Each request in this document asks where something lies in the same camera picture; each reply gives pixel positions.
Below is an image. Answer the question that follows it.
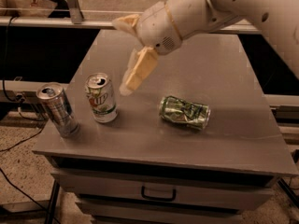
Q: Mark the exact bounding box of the grey drawer cabinet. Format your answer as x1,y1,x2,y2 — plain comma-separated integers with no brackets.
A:
35,30,298,224

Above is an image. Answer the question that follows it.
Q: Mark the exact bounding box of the metal frame rail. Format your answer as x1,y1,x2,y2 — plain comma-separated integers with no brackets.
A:
0,0,263,35

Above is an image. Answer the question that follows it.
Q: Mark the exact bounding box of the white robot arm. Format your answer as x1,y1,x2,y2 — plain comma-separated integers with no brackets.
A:
112,0,299,96

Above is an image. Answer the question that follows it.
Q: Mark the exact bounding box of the white bag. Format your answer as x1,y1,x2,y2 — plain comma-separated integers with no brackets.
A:
0,0,57,18

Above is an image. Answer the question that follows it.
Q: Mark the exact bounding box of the crushed green soda can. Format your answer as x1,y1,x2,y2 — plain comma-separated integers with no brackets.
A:
159,96,211,131

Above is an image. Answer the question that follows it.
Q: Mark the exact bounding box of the black floor cable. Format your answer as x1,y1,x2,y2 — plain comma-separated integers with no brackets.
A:
0,15,62,224

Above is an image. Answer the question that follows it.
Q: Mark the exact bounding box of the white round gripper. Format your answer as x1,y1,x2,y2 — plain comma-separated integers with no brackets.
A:
112,2,182,96

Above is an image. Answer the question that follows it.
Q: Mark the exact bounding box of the black drawer handle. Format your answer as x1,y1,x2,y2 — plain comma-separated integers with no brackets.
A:
140,186,177,202

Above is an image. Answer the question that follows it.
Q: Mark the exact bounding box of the white green 7up can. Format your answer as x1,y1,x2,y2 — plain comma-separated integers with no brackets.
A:
85,73,118,123

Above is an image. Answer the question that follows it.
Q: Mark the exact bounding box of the silver blue redbull can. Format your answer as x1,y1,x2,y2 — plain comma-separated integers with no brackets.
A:
36,82,78,138

